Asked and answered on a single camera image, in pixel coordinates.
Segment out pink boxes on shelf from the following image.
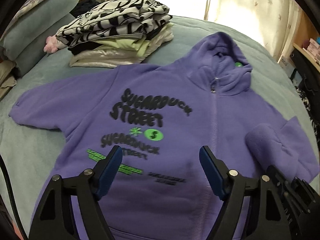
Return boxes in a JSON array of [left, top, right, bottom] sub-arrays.
[[303, 38, 319, 61]]

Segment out wooden bookshelf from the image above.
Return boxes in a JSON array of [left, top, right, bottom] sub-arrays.
[[291, 11, 319, 83]]

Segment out cream shiny folded garment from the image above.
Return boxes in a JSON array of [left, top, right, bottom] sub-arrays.
[[69, 34, 174, 68]]

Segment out pink white plush toy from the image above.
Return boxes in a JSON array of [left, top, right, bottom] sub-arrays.
[[43, 36, 59, 54]]

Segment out black white patterned folded garment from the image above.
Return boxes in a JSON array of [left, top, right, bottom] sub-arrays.
[[56, 0, 172, 48]]

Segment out teal bed blanket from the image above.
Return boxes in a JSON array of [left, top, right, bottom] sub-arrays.
[[1, 16, 318, 230]]

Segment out floral sheer curtain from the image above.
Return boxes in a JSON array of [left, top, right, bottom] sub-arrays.
[[77, 0, 303, 61]]

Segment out teal pillow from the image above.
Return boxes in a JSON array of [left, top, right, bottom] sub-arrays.
[[1, 0, 79, 76]]

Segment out black white patterned cloth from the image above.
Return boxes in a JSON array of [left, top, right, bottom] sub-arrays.
[[295, 78, 319, 145]]

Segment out light green folded garment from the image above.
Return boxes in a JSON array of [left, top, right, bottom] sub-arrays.
[[94, 22, 174, 57]]

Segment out purple zip hoodie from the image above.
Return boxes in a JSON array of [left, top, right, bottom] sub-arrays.
[[9, 32, 319, 239]]

